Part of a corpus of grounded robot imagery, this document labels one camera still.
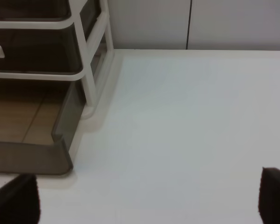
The smoky translucent bottom drawer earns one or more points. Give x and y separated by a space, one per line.
38 121

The white drawer unit frame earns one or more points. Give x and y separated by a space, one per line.
91 20

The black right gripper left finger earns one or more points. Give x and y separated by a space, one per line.
19 201

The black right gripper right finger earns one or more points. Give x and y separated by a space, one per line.
269 196

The smoky translucent drawer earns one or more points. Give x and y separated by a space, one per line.
38 121
40 51
34 9

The smoky translucent middle drawer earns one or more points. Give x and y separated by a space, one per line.
40 51

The smoky translucent top drawer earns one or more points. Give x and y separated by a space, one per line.
34 9

